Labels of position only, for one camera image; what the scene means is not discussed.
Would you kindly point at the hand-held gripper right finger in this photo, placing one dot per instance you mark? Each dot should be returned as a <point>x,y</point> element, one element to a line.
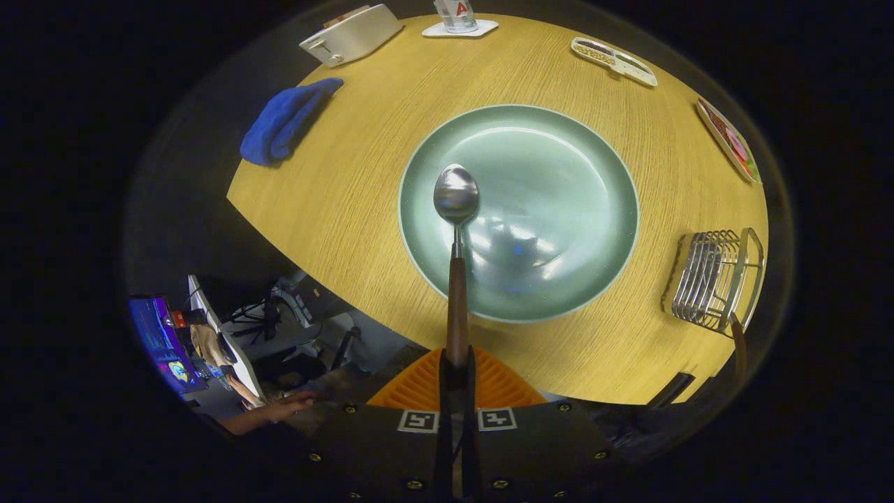
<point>538,447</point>

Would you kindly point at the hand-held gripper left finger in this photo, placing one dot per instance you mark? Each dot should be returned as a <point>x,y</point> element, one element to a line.
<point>391,447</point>

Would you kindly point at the white monitor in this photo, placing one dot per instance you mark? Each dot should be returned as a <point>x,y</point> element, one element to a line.
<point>237,356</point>

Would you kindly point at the glowing blue computer screen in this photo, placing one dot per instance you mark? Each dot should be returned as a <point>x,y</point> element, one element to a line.
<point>160,342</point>

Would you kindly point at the pale green plate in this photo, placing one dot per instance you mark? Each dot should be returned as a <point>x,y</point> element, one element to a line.
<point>559,175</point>

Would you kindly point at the blue folded cloth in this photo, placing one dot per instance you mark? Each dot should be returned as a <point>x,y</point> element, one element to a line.
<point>279,126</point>

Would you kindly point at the white plate of food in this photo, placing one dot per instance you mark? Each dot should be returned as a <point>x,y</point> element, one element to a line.
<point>733,143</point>

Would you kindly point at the white divided dish of beans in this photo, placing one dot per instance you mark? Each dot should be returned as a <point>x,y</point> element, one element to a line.
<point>628,66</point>

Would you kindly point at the white toaster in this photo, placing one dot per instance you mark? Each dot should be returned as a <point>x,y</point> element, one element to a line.
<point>356,38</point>

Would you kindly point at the white square coaster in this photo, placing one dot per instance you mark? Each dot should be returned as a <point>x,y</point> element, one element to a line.
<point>485,28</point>

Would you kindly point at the brown toast slice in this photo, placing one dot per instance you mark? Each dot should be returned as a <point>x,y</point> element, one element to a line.
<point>346,15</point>

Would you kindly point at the small clear drink bottle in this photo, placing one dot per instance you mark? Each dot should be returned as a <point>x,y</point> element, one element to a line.
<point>455,17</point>

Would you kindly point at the black table leg bracket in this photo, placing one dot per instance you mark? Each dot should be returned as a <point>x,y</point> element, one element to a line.
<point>669,390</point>

